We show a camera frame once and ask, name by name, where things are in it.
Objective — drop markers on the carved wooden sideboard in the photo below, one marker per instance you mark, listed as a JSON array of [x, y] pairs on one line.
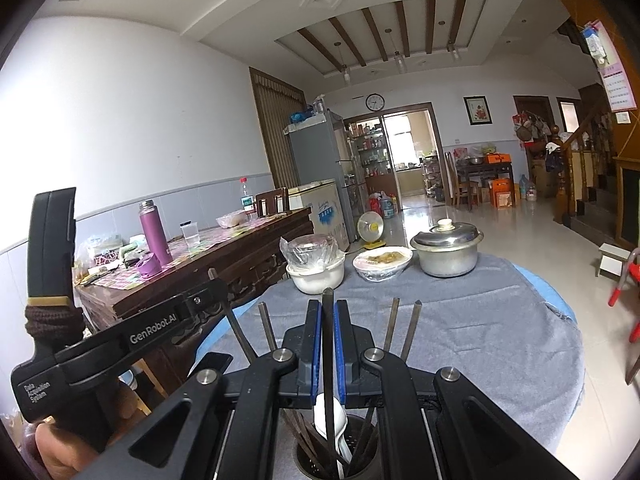
[[230, 265]]

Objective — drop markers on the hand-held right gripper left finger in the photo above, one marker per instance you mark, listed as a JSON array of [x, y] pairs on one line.
[[315, 350]]

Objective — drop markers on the glass display cabinet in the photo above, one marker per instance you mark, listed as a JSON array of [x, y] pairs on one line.
[[372, 155]]

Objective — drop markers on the orange crate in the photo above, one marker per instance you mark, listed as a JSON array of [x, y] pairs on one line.
[[502, 192]]

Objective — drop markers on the purple thermos lid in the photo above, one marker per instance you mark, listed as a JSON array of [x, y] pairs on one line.
[[149, 266]]

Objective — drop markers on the plastic wrapped bowl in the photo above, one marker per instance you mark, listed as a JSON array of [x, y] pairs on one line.
[[310, 252]]

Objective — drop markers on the white step stool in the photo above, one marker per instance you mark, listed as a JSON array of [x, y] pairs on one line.
[[612, 260]]

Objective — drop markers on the framed wall picture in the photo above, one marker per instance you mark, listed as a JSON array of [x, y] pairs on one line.
[[476, 110]]

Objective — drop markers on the wrapped plate of food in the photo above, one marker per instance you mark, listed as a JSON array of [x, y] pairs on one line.
[[382, 262]]

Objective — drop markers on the large white bowl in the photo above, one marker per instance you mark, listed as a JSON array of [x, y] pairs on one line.
[[317, 280]]

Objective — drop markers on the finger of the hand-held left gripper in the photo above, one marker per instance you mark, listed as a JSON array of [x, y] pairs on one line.
[[212, 364], [205, 300]]

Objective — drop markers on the metal pot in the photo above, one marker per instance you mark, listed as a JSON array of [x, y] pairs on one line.
[[447, 262]]

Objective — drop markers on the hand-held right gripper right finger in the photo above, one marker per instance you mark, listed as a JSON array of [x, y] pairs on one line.
[[342, 350]]

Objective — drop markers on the white chest freezer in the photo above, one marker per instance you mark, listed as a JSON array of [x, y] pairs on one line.
[[325, 210]]

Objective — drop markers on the wooden staircase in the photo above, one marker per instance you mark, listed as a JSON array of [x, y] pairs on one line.
[[600, 185]]

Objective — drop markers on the black post with brown wrap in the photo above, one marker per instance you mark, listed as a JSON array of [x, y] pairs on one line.
[[50, 245]]

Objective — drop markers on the orange box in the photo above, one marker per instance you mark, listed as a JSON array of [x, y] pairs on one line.
[[497, 158]]

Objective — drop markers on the person's left hand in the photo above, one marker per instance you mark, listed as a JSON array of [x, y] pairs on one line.
[[60, 452]]

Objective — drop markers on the wooden dining table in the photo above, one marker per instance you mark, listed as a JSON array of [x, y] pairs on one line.
[[482, 170]]

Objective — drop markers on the purple thermos bottle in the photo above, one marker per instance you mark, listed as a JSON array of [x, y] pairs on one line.
[[156, 235]]

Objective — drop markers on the metal pot lid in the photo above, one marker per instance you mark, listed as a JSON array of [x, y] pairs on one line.
[[447, 237]]

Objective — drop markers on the clear plastic cup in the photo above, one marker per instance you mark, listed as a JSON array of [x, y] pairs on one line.
[[190, 237]]

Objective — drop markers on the red plastic stool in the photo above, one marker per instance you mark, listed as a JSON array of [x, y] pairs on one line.
[[625, 280]]

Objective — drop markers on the dark metal chopstick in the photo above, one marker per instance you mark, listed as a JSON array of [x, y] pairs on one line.
[[411, 330], [391, 325], [232, 317], [266, 327], [328, 340]]

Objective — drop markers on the round wall clock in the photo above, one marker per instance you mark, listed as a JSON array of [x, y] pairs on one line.
[[375, 102]]

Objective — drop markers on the plastic water bottle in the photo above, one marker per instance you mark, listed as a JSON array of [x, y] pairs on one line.
[[247, 202]]

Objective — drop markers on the wooden chair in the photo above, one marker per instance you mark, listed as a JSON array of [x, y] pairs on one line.
[[272, 202]]

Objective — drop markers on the large water jug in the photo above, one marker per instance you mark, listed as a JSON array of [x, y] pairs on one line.
[[527, 189]]

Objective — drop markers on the round electric fan heater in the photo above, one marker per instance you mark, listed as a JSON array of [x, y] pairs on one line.
[[371, 227]]

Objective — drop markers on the blue table cover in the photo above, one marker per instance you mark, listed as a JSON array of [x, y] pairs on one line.
[[550, 285]]

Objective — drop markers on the wall calendar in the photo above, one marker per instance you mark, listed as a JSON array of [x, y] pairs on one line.
[[615, 80]]

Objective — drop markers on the metal utensil holder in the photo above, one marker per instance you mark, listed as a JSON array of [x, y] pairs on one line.
[[301, 462]]

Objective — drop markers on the grey tablecloth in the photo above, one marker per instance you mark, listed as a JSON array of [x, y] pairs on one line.
[[475, 320]]

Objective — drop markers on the white plastic spoon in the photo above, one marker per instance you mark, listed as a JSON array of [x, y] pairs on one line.
[[340, 420]]

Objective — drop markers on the grey refrigerator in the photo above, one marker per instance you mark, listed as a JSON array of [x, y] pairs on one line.
[[315, 155]]

